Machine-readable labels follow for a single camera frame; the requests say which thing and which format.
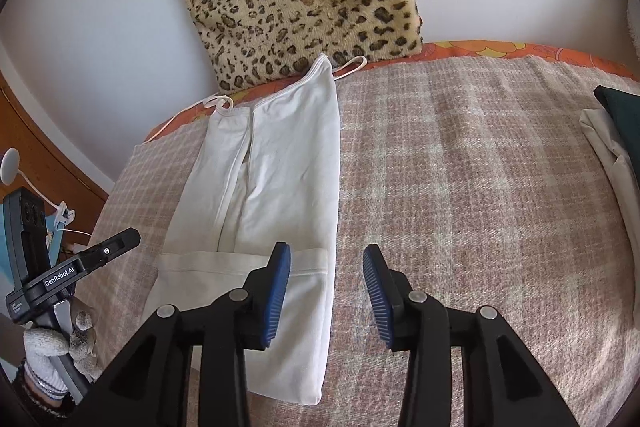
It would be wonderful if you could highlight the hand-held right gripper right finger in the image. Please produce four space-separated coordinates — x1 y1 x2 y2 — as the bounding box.
362 244 583 427

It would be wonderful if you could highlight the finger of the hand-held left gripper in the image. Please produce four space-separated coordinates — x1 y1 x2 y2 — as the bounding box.
74 228 142 272

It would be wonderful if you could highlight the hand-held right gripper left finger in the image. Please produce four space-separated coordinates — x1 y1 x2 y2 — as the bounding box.
65 241 293 427

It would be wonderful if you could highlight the white camisole top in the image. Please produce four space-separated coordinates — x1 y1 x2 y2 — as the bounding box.
144 53 369 407

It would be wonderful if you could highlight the person's left forearm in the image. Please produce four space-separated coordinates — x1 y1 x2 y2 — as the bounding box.
11 363 77 422

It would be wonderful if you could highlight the person's left hand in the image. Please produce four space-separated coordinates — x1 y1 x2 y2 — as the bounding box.
22 295 101 400

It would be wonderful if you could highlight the blue chair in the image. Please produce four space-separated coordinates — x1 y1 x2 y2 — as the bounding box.
46 211 65 255

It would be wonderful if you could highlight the white clip-on lamp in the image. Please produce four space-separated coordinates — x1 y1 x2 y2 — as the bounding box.
0 149 77 230

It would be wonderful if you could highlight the pink plaid blanket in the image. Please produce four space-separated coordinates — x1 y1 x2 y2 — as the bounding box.
75 54 640 427

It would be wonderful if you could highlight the white folded garment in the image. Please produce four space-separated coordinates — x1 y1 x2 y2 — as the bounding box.
578 108 640 254

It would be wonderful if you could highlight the orange bed sheet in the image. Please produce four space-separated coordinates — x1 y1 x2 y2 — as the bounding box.
144 38 640 144

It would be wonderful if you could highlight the dark green folded garment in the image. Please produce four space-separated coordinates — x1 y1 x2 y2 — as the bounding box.
593 85 640 170

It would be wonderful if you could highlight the white cable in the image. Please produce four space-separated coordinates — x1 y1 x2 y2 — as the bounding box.
146 99 221 142

